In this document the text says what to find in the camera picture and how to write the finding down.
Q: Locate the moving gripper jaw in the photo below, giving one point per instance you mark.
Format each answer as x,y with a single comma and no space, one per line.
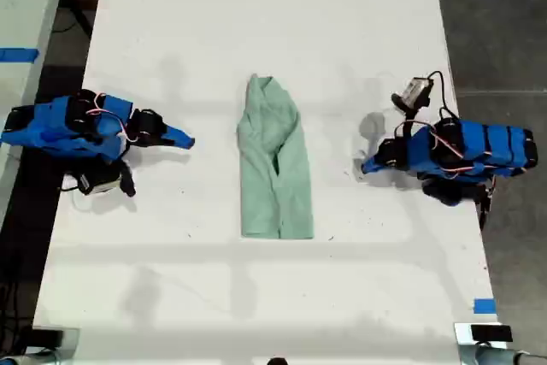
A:
371,165

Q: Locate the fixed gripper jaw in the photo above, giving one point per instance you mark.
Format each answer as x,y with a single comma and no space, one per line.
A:
181,137

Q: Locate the pale green T-shirt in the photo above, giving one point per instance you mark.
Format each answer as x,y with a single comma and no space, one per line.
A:
290,185

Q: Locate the blue and black robot arm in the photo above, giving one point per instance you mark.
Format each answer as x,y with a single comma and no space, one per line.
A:
47,125
487,147

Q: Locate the black table clamp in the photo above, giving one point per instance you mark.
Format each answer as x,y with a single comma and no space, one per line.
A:
485,202

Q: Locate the long blue tape strip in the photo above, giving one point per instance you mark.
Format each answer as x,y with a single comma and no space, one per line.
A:
19,54

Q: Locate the pale side table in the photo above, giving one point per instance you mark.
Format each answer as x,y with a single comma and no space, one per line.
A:
25,1

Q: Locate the short blue tape strip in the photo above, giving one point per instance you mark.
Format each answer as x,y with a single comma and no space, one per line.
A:
484,306

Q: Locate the silver metal plate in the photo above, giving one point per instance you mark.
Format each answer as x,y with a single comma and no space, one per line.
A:
462,333
72,336

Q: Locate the small black box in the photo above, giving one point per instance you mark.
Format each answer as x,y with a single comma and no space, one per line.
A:
490,332
47,336

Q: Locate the black round object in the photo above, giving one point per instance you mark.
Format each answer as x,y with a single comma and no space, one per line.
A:
277,361

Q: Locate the grey metal pipe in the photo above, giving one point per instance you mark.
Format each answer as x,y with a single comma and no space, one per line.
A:
491,356
38,357

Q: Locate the camera black stalk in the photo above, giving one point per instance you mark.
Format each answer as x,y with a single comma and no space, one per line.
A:
409,121
127,181

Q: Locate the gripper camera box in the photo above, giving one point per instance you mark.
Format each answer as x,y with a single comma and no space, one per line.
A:
100,179
413,92

